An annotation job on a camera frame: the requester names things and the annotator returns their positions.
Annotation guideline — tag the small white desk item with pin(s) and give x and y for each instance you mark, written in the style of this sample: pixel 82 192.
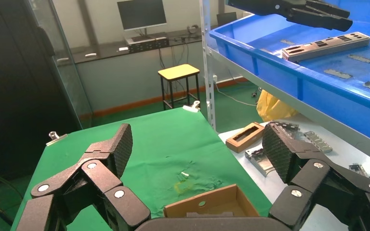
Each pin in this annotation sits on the small white desk item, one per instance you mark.
pixel 123 49
pixel 91 55

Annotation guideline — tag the black glass-door cabinet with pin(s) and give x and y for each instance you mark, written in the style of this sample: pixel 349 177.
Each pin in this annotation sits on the black glass-door cabinet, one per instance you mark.
pixel 12 95

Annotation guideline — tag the grey metal shelf board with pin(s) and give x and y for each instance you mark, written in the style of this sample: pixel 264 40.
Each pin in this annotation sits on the grey metal shelf board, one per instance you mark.
pixel 331 126

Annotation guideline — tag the silver metal block part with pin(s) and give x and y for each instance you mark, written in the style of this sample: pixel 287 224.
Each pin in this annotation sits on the silver metal block part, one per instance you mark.
pixel 260 161

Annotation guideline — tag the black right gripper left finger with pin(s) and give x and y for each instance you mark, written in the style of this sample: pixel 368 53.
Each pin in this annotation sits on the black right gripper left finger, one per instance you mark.
pixel 100 173

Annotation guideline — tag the perforated metal shelf post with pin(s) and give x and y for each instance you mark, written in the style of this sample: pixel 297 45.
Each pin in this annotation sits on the perforated metal shelf post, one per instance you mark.
pixel 208 63

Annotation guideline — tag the black computer monitor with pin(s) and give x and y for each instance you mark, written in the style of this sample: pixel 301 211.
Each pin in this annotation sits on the black computer monitor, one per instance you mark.
pixel 142 14

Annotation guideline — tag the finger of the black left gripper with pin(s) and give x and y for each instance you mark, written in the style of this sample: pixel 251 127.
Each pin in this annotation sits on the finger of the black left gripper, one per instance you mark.
pixel 328 8
pixel 316 20

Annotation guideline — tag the brown rectangular frame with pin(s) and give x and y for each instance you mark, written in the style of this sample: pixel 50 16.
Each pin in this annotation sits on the brown rectangular frame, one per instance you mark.
pixel 234 146

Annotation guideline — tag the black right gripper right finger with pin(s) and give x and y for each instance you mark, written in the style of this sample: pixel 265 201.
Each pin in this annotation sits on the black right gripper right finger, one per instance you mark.
pixel 309 178

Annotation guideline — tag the dark metal bracket part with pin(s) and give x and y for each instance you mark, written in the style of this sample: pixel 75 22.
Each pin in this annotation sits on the dark metal bracket part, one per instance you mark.
pixel 288 126

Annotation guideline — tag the silver binder clip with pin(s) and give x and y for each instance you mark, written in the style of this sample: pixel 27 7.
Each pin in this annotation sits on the silver binder clip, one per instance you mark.
pixel 57 139
pixel 191 108

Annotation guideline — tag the silver perforated metal strip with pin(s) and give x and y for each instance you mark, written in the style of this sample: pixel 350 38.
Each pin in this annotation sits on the silver perforated metal strip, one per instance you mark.
pixel 317 142

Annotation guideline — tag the yellow-top black stool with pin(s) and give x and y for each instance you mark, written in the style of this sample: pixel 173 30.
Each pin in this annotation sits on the yellow-top black stool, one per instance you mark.
pixel 178 71

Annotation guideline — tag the green table cloth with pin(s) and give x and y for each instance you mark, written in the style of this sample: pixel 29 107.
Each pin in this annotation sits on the green table cloth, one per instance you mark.
pixel 159 140

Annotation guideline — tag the black rectangular panel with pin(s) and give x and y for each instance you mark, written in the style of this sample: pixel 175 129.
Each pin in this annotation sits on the black rectangular panel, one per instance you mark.
pixel 226 19

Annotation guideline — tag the black desktop device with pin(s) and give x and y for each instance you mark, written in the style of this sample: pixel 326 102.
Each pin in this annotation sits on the black desktop device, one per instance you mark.
pixel 146 44

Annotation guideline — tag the blue plastic tray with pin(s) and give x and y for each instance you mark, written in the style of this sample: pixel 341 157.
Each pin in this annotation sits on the blue plastic tray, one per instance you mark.
pixel 331 95

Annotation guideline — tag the small white scrap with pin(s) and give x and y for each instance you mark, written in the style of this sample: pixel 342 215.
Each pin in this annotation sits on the small white scrap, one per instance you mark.
pixel 185 174

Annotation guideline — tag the brown cardboard box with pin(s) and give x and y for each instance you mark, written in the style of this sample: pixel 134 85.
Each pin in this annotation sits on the brown cardboard box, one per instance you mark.
pixel 185 205

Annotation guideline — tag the yellow plastic bag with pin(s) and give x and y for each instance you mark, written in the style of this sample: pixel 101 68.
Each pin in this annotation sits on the yellow plastic bag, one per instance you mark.
pixel 271 108

